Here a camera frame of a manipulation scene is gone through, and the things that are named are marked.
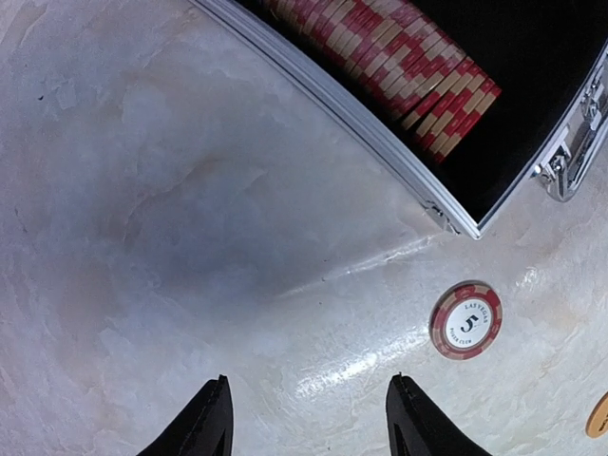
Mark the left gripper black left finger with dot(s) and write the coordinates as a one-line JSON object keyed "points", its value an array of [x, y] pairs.
{"points": [[204, 427]]}

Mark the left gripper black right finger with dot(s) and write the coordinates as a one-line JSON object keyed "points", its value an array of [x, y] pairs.
{"points": [[418, 427]]}

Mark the red poker chip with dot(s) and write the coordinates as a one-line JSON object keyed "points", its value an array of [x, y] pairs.
{"points": [[466, 320]]}

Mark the aluminium poker chip case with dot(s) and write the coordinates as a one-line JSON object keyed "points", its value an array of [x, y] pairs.
{"points": [[549, 124]]}

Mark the orange big blind button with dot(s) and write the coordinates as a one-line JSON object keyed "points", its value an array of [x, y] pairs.
{"points": [[597, 422]]}

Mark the chip row in case front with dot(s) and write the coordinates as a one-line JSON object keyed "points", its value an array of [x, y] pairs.
{"points": [[427, 84]]}

